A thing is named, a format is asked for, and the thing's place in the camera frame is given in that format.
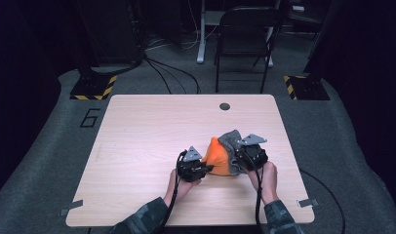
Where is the orange plush toy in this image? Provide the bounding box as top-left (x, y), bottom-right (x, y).
top-left (201, 136), bottom-right (239, 176)

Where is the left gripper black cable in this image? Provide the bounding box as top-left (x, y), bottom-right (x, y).
top-left (160, 149), bottom-right (188, 234)

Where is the white desk frame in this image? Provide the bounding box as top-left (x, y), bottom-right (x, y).
top-left (196, 0), bottom-right (282, 68)

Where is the white floor cable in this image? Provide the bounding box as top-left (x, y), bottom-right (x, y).
top-left (146, 0), bottom-right (218, 52)

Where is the person's right hand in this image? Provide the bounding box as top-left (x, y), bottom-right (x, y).
top-left (248, 161), bottom-right (280, 205)

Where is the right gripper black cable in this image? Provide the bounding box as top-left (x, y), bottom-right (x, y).
top-left (254, 167), bottom-right (346, 234)

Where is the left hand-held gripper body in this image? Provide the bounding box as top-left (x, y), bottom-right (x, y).
top-left (176, 145), bottom-right (209, 183)

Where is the black floor cable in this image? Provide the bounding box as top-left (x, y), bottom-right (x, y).
top-left (143, 57), bottom-right (201, 96)
top-left (144, 58), bottom-right (174, 96)

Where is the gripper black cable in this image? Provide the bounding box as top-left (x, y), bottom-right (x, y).
top-left (254, 167), bottom-right (346, 234)
top-left (160, 149), bottom-right (188, 234)

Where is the dark curtain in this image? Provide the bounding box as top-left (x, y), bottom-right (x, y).
top-left (304, 0), bottom-right (396, 209)
top-left (0, 0), bottom-right (77, 203)

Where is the black yellow striped stand base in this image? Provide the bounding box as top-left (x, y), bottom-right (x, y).
top-left (283, 75), bottom-right (331, 101)
top-left (69, 75), bottom-right (118, 101)

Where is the person's left hand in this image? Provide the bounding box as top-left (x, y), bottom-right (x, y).
top-left (163, 169), bottom-right (202, 208)

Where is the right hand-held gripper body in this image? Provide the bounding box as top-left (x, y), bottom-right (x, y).
top-left (234, 134), bottom-right (269, 173)

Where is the grey cloth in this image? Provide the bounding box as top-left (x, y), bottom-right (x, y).
top-left (218, 129), bottom-right (250, 176)

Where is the black folding chair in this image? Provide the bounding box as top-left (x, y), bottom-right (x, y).
top-left (214, 5), bottom-right (284, 95)

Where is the black equipment cabinet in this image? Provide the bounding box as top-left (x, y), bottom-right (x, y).
top-left (75, 0), bottom-right (145, 66)

